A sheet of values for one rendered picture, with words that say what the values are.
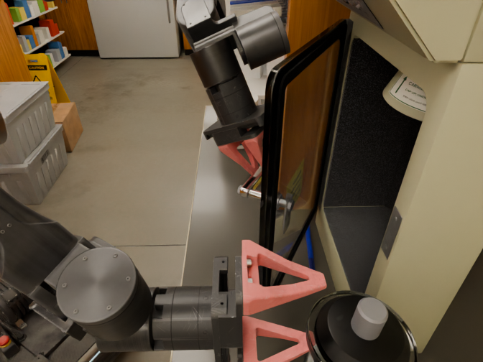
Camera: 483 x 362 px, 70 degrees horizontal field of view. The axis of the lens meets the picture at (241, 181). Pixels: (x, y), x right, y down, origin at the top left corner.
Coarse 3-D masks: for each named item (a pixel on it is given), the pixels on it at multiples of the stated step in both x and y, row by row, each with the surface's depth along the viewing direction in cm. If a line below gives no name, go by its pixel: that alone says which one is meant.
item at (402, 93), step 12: (396, 84) 45; (408, 84) 43; (384, 96) 47; (396, 96) 44; (408, 96) 42; (420, 96) 41; (396, 108) 44; (408, 108) 42; (420, 108) 41; (420, 120) 41
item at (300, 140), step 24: (336, 24) 50; (336, 48) 54; (312, 72) 45; (288, 96) 39; (312, 96) 48; (264, 120) 36; (288, 120) 41; (312, 120) 52; (264, 144) 38; (288, 144) 44; (312, 144) 57; (264, 168) 40; (288, 168) 47; (312, 168) 62; (264, 192) 42; (288, 192) 51; (312, 192) 68; (264, 216) 44; (288, 240) 60
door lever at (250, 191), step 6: (258, 168) 53; (252, 174) 52; (258, 174) 51; (252, 180) 50; (258, 180) 50; (240, 186) 49; (246, 186) 49; (252, 186) 49; (240, 192) 49; (246, 192) 48; (252, 192) 48; (258, 192) 48; (258, 198) 48
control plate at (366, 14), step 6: (342, 0) 47; (348, 0) 42; (354, 0) 38; (360, 0) 36; (348, 6) 46; (354, 6) 42; (366, 6) 35; (360, 12) 41; (366, 12) 38; (366, 18) 40; (372, 18) 37; (378, 24) 37
